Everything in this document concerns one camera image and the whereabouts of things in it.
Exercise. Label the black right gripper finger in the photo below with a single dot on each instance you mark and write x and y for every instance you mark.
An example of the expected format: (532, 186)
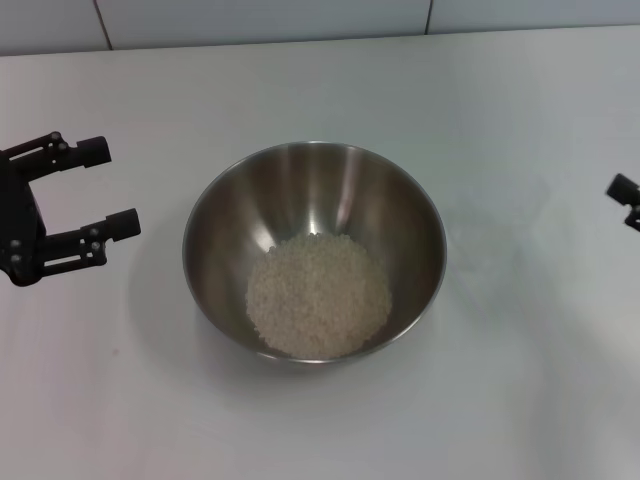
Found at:
(624, 189)

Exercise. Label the stainless steel bowl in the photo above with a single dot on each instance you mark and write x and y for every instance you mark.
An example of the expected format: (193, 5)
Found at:
(300, 200)

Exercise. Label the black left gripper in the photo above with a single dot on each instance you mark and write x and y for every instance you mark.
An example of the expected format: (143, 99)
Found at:
(22, 225)

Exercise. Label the white rice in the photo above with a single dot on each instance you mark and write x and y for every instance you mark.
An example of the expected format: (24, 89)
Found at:
(320, 300)

